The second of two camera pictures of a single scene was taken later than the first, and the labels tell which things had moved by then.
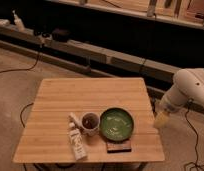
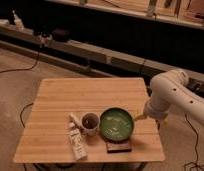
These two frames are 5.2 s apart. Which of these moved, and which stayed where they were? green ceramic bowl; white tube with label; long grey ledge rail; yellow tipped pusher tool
Moved: yellow tipped pusher tool
Stayed: white tube with label; long grey ledge rail; green ceramic bowl
